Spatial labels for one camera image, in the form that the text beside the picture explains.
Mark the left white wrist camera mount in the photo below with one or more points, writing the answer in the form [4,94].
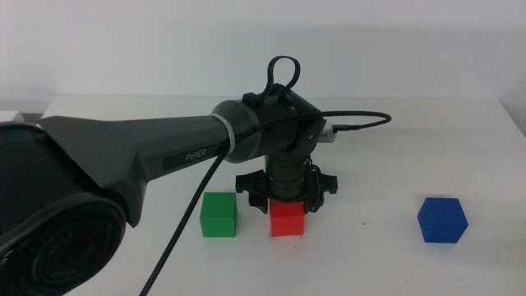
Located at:
[328,132]

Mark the red cube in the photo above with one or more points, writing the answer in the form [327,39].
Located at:
[287,222]

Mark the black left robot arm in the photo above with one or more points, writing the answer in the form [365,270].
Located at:
[123,140]

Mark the green cube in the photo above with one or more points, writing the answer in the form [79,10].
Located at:
[218,218]

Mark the blue cube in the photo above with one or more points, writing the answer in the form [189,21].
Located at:
[441,222]

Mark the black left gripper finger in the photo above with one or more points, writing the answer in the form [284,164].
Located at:
[259,203]
[312,205]

